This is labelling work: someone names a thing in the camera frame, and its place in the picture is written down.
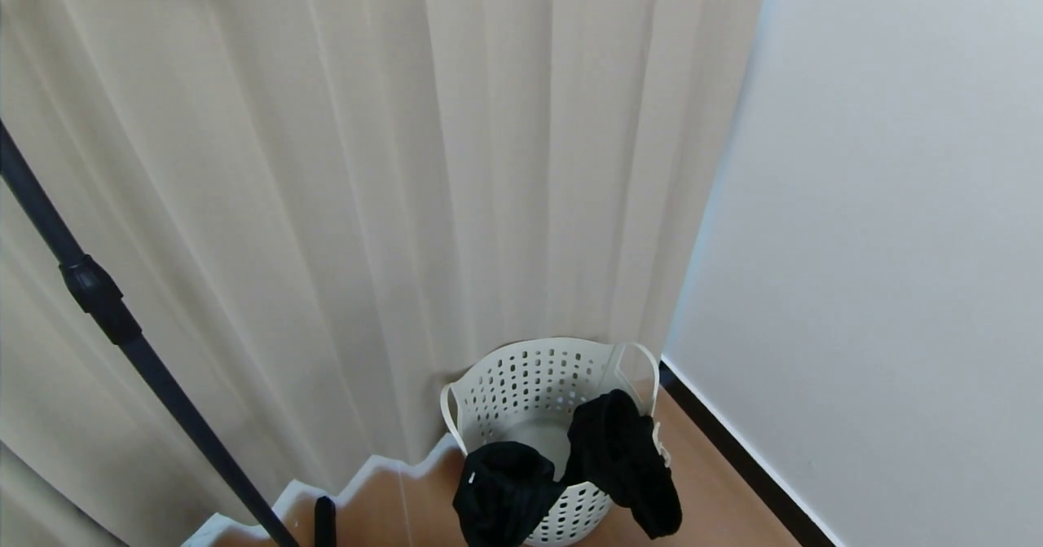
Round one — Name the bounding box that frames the black clothes rack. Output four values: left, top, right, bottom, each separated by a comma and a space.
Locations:
0, 119, 337, 547

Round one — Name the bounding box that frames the beige curtain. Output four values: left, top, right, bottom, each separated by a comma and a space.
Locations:
0, 0, 773, 547

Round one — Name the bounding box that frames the white laundry basket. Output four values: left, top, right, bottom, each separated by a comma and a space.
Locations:
441, 337, 671, 547

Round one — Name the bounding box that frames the black garment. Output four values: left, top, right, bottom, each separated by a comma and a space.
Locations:
565, 390, 684, 540
453, 441, 568, 547

